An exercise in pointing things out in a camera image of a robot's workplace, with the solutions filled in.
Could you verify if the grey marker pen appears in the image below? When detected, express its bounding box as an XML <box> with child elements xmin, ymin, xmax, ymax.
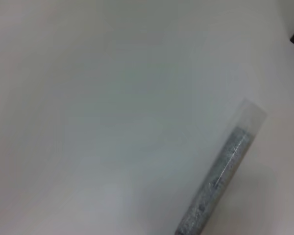
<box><xmin>173</xmin><ymin>97</ymin><xmax>268</xmax><ymax>235</ymax></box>

